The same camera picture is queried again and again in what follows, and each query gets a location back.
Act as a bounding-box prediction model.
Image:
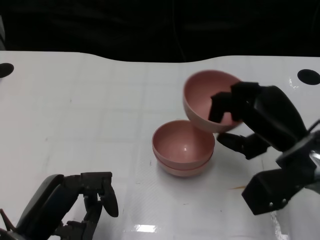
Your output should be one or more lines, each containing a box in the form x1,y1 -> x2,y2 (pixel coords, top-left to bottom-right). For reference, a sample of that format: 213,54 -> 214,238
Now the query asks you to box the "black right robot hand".
208,80 -> 310,161

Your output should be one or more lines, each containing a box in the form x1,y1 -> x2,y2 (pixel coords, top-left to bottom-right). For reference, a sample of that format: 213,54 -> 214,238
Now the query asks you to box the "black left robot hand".
14,171 -> 120,240

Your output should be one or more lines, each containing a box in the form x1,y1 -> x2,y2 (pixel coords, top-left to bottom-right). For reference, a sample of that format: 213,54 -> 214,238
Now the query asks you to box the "pink bowl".
156,154 -> 215,178
152,119 -> 216,168
183,70 -> 245,134

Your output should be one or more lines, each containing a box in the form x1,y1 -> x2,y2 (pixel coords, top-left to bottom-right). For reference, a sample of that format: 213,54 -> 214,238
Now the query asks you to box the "black table grommet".
0,62 -> 15,78
297,69 -> 320,85

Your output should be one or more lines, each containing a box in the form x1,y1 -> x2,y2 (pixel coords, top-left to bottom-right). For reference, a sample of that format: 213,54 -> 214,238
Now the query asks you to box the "black cloth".
0,0 -> 320,63

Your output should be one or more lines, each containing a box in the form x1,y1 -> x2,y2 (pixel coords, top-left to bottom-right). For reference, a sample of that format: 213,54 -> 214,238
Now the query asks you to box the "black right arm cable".
306,119 -> 320,135

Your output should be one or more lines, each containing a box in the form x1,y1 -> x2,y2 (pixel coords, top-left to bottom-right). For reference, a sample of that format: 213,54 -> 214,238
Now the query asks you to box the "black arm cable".
0,208 -> 16,235
306,119 -> 320,135

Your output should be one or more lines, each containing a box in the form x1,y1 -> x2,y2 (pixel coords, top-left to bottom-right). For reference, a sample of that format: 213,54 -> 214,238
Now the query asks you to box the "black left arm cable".
0,208 -> 16,235

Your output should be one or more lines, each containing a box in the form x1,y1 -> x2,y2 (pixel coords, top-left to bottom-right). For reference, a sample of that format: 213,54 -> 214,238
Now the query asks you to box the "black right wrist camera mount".
241,167 -> 317,216

